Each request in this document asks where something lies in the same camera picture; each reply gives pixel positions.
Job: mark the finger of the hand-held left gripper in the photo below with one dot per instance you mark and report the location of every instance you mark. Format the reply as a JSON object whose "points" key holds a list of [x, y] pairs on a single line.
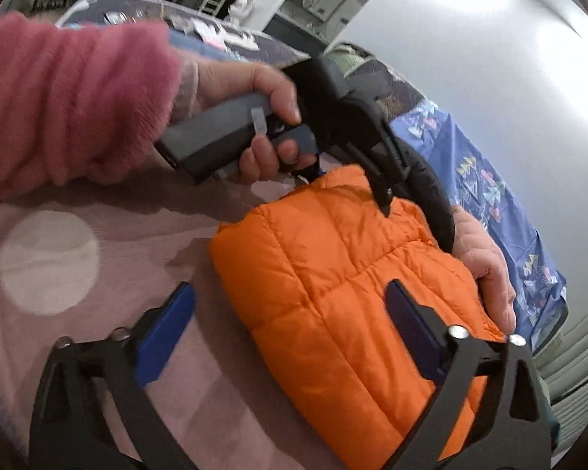
{"points": [[384, 166]]}

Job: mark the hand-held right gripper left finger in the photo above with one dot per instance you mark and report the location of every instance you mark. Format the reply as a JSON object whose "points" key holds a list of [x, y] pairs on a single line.
{"points": [[169, 328]]}

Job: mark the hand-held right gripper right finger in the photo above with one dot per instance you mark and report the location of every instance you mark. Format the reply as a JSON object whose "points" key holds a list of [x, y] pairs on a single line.
{"points": [[411, 333]]}

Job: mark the orange hooded puffer jacket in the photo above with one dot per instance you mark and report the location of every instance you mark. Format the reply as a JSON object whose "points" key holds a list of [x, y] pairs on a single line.
{"points": [[323, 279]]}

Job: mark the person's left forearm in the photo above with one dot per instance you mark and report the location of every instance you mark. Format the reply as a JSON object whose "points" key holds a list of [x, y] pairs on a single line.
{"points": [[54, 98]]}

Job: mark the person's left hand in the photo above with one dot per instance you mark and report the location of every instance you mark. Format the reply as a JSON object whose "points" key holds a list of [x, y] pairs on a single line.
{"points": [[235, 81]]}

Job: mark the blue tree print sheet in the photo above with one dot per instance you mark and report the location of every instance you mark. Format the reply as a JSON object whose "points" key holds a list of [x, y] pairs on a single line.
{"points": [[436, 147]]}

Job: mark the pink polka dot blanket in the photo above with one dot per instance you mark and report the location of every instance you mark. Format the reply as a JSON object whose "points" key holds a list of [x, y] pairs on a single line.
{"points": [[127, 235]]}

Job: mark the green ribbed pillow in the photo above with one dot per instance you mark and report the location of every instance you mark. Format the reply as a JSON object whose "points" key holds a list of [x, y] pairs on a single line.
{"points": [[348, 61]]}

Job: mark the white bear figurine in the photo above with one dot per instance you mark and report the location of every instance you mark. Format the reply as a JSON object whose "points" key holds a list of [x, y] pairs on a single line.
{"points": [[242, 5]]}

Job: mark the dark cabinet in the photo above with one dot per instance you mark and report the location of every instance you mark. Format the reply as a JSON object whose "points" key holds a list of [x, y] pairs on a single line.
{"points": [[294, 29]]}

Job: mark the grey green sofa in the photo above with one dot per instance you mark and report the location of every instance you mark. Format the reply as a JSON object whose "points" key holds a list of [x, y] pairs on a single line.
{"points": [[578, 391]]}

